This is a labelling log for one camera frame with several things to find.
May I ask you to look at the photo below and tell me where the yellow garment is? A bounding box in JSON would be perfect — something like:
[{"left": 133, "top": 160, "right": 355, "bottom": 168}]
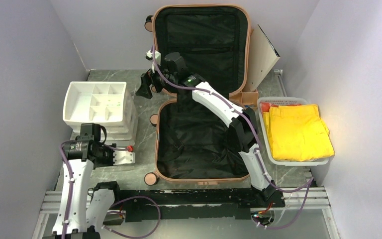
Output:
[{"left": 262, "top": 104, "right": 335, "bottom": 162}]

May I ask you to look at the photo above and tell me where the red garment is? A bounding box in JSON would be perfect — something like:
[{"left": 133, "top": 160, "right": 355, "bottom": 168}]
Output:
[{"left": 260, "top": 102, "right": 301, "bottom": 113}]

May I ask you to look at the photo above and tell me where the white plastic drawer organizer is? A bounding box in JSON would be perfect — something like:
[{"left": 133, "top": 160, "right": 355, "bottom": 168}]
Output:
[{"left": 62, "top": 82, "right": 138, "bottom": 147}]

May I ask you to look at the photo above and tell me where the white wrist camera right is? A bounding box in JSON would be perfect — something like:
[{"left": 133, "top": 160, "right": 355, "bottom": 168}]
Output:
[{"left": 145, "top": 49, "right": 161, "bottom": 65}]

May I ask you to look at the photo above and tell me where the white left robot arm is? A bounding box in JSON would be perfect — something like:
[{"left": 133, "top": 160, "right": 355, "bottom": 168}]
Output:
[{"left": 50, "top": 123, "right": 122, "bottom": 239}]

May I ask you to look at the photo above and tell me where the white flat board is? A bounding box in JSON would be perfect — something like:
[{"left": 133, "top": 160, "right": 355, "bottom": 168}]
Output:
[{"left": 246, "top": 24, "right": 280, "bottom": 92}]

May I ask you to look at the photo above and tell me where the white plastic mesh basket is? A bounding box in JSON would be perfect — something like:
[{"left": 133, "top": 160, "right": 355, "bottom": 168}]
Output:
[{"left": 257, "top": 96, "right": 334, "bottom": 166}]

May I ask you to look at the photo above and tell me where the pink hard-shell suitcase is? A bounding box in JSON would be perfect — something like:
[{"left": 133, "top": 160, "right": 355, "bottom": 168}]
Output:
[{"left": 136, "top": 4, "right": 263, "bottom": 184}]

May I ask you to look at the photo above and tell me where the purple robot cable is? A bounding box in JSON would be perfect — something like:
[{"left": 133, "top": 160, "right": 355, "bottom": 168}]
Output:
[{"left": 58, "top": 142, "right": 160, "bottom": 239}]

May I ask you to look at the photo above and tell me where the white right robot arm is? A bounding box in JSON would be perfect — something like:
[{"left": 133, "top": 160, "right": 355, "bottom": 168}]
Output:
[{"left": 136, "top": 49, "right": 277, "bottom": 207}]

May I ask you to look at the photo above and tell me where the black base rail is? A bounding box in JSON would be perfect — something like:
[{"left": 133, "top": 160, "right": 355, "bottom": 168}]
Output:
[{"left": 110, "top": 188, "right": 286, "bottom": 222}]

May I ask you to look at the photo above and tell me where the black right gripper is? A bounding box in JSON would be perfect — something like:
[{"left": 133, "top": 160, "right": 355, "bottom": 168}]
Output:
[{"left": 136, "top": 60, "right": 178, "bottom": 99}]

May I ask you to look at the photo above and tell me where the black suitcase wheel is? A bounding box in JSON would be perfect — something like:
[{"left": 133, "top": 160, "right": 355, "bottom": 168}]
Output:
[{"left": 144, "top": 172, "right": 159, "bottom": 186}]

